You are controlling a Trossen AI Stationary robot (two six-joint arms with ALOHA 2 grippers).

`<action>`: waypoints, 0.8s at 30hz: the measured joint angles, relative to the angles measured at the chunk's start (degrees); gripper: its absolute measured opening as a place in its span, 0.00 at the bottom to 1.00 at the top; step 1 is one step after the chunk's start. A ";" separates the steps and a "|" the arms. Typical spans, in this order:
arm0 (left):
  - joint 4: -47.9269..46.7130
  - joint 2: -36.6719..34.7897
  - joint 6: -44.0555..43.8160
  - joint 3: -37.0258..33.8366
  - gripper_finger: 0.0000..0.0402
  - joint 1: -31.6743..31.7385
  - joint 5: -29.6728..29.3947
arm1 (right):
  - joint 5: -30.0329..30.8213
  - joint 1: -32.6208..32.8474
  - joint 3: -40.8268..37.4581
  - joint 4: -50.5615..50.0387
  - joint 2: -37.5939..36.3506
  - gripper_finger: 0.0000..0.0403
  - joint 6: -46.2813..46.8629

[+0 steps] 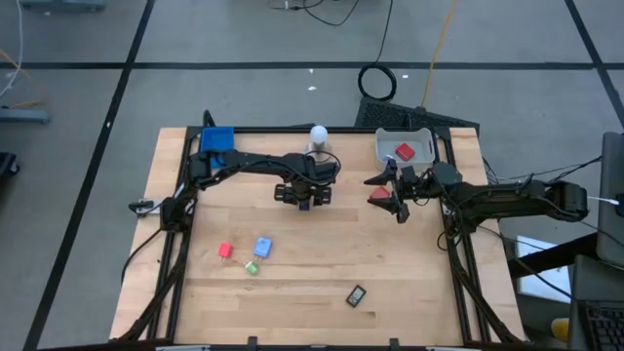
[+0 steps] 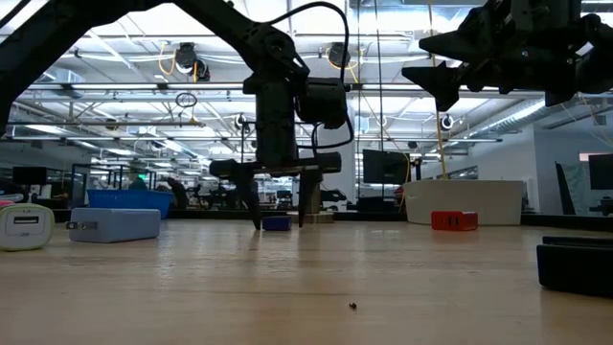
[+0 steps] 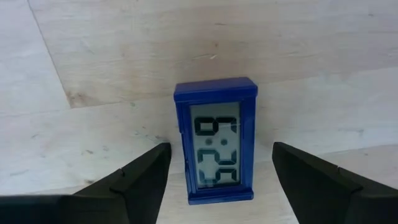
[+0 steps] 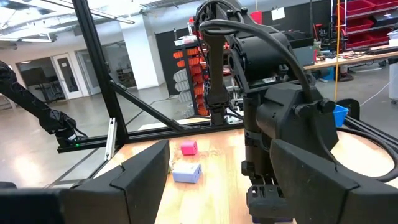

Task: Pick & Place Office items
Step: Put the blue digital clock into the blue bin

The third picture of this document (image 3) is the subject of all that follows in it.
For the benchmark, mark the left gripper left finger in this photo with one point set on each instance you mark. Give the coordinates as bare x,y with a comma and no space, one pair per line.
124,199

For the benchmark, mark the blue digital clock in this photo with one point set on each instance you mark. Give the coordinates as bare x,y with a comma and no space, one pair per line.
214,90

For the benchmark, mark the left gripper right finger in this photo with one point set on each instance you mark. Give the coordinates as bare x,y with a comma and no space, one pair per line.
326,193

